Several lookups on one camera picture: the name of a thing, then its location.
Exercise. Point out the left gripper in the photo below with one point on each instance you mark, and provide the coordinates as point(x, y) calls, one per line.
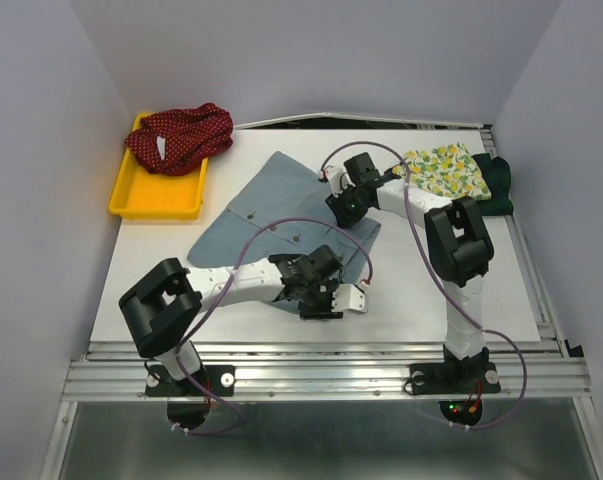
point(323, 311)

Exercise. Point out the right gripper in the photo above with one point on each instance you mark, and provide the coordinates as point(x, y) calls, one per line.
point(344, 217)

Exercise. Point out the light blue denim skirt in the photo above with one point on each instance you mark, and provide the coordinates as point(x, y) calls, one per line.
point(283, 188)

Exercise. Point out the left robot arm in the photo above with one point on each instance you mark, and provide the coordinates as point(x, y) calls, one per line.
point(159, 309)

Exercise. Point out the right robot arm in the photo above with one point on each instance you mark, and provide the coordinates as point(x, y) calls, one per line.
point(455, 246)

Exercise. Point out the lemon print skirt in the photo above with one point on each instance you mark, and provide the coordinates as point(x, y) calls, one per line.
point(447, 171)

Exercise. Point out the dark green skirt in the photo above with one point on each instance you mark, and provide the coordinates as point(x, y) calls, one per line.
point(496, 173)

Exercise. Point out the red polka dot skirt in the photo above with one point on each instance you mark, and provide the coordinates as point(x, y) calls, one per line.
point(175, 142)

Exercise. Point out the yellow plastic tray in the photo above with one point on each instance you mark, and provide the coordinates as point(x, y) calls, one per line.
point(139, 195)

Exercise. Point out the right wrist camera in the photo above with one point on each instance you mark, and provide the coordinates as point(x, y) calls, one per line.
point(336, 178)

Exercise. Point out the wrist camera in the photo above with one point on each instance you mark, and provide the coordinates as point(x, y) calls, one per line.
point(336, 178)
point(349, 298)

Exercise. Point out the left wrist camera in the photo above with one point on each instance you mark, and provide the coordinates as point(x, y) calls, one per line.
point(349, 298)

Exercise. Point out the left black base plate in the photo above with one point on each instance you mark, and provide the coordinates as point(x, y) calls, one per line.
point(191, 385)

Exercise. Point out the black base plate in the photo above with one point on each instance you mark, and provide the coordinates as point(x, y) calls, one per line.
point(460, 389)
point(191, 385)

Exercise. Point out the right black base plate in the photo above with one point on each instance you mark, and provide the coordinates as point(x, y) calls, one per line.
point(460, 389)

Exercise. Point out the aluminium rail frame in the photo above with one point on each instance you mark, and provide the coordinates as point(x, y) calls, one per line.
point(330, 400)

